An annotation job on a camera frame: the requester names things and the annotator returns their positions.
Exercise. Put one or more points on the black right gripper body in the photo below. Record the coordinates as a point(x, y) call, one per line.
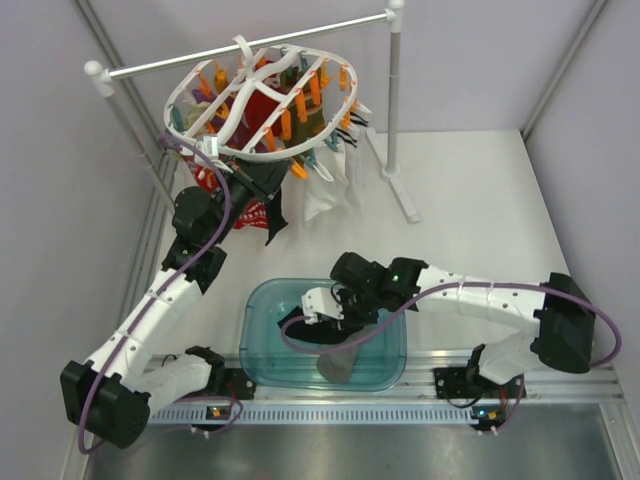
point(359, 308)

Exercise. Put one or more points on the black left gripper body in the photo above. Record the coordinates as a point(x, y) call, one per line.
point(239, 195)

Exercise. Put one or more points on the white oval clip hanger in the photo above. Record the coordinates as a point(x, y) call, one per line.
point(214, 77)

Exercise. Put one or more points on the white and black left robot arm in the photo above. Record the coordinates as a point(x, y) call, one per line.
point(112, 394)

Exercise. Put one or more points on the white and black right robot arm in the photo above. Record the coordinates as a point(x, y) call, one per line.
point(552, 324)

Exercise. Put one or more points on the red patterned sock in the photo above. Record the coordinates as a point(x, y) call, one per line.
point(254, 215)

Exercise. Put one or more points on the olive green sock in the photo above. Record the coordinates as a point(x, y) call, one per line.
point(302, 118)

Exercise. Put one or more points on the grey sock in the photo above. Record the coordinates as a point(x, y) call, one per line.
point(338, 368)

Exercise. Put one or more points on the white black striped sock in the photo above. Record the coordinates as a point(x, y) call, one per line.
point(360, 117)

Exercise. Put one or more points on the teal transparent plastic tub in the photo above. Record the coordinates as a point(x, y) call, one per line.
point(270, 362)

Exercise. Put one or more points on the white drying rack stand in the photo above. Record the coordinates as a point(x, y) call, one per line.
point(266, 57)

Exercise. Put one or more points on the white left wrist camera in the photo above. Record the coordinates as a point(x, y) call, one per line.
point(209, 146)

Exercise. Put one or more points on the aluminium mounting rail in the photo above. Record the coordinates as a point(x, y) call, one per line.
point(410, 401)

